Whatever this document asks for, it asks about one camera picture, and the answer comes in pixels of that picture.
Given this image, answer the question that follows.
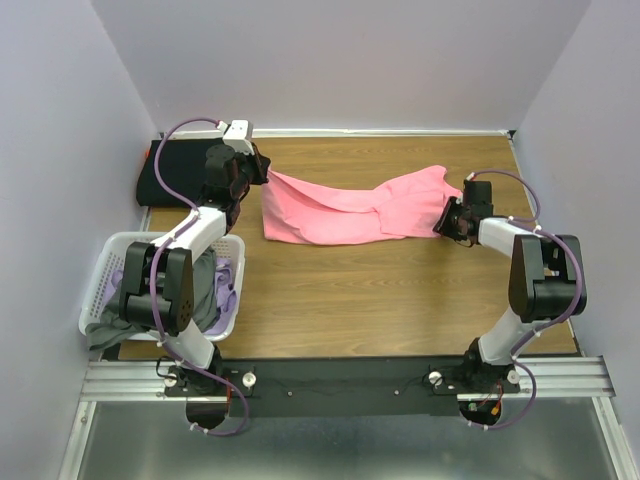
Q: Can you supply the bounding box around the aluminium extrusion rail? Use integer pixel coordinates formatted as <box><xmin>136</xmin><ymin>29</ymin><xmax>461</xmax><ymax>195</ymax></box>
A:
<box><xmin>81</xmin><ymin>356</ymin><xmax>615</xmax><ymax>402</ymax></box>

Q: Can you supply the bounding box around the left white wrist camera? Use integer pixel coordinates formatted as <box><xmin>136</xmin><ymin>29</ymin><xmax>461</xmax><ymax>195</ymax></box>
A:
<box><xmin>217</xmin><ymin>120</ymin><xmax>255</xmax><ymax>156</ymax></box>

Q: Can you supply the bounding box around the grey t shirt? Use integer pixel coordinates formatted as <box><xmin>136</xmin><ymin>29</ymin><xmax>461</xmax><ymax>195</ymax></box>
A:
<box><xmin>85</xmin><ymin>248</ymin><xmax>219</xmax><ymax>351</ymax></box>

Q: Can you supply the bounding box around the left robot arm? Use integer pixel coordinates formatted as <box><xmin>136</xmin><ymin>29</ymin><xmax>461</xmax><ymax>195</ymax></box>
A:
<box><xmin>119</xmin><ymin>140</ymin><xmax>270</xmax><ymax>395</ymax></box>

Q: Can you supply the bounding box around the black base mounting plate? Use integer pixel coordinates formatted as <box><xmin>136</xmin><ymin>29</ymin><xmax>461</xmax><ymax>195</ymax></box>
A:
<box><xmin>162</xmin><ymin>356</ymin><xmax>520</xmax><ymax>425</ymax></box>

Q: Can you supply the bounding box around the white plastic laundry basket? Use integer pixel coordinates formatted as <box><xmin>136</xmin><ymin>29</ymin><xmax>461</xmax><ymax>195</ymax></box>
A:
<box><xmin>79</xmin><ymin>231</ymin><xmax>245</xmax><ymax>342</ymax></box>

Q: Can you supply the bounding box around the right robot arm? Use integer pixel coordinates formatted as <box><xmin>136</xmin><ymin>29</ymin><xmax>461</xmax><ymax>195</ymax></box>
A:
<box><xmin>434</xmin><ymin>173</ymin><xmax>588</xmax><ymax>392</ymax></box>

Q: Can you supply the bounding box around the pink t shirt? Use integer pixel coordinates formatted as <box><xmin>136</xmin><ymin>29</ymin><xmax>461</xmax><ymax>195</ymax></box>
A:
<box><xmin>261</xmin><ymin>165</ymin><xmax>461</xmax><ymax>246</ymax></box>

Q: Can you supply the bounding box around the black folded t shirt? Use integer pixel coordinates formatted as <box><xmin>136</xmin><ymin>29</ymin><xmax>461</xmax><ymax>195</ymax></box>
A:
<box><xmin>135</xmin><ymin>139</ymin><xmax>223</xmax><ymax>208</ymax></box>

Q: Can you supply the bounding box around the lavender t shirt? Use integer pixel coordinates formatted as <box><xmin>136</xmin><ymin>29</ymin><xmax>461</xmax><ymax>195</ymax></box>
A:
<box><xmin>104</xmin><ymin>254</ymin><xmax>237</xmax><ymax>334</ymax></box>

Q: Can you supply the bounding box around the white wall base trim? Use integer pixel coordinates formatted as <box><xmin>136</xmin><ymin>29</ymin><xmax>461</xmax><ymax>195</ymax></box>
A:
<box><xmin>159</xmin><ymin>128</ymin><xmax>514</xmax><ymax>140</ymax></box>

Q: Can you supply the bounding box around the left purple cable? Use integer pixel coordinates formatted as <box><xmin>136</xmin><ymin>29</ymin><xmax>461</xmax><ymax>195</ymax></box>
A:
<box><xmin>152</xmin><ymin>115</ymin><xmax>251</xmax><ymax>436</ymax></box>

